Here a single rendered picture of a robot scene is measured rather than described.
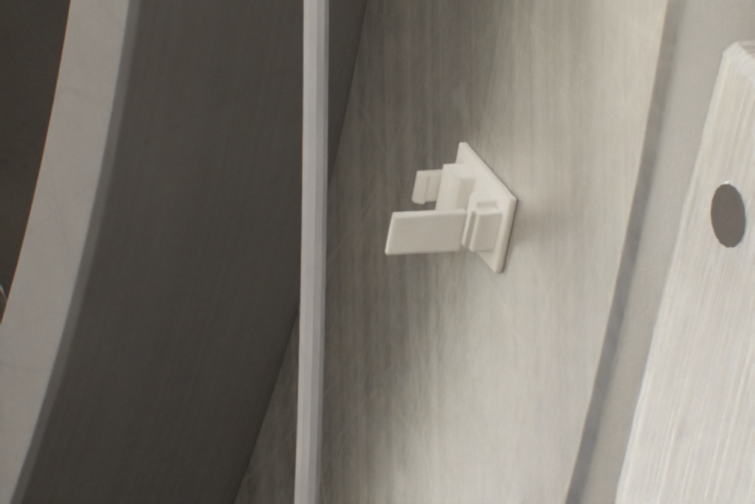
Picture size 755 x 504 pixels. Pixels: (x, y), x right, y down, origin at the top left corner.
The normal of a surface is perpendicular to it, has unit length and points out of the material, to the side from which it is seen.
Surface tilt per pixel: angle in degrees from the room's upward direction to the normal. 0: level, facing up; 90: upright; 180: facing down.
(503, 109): 90
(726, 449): 90
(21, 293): 90
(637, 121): 90
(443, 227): 115
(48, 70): 61
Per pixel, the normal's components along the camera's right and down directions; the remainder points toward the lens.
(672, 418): -0.89, 0.06
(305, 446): -0.25, 0.22
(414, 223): 0.39, 0.49
